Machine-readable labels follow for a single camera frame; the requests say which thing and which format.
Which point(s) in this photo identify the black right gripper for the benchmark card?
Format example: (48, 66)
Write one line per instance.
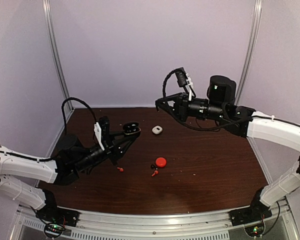
(181, 114)

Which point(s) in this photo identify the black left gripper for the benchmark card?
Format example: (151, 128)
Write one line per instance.
(113, 150)

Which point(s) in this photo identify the black charging case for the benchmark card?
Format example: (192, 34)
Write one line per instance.
(131, 128)

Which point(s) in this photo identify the orange earbud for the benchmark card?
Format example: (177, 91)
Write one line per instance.
(154, 173)
(120, 169)

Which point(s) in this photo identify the white charging case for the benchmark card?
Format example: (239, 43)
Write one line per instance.
(157, 130)

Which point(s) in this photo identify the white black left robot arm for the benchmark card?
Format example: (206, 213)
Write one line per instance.
(62, 169)

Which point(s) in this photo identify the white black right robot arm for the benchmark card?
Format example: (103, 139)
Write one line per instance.
(240, 121)

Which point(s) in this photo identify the red round charging case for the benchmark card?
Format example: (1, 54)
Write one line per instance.
(161, 162)

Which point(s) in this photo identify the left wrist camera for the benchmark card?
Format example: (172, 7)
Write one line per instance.
(101, 131)

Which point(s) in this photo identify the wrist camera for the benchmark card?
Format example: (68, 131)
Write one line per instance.
(101, 131)
(184, 81)

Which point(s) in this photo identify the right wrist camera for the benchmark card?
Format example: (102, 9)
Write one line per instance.
(184, 81)

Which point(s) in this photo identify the aluminium front rail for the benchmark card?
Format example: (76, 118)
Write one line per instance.
(211, 225)

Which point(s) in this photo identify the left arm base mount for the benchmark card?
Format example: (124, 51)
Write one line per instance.
(56, 220)

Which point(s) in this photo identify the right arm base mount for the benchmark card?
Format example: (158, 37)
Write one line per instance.
(251, 218)

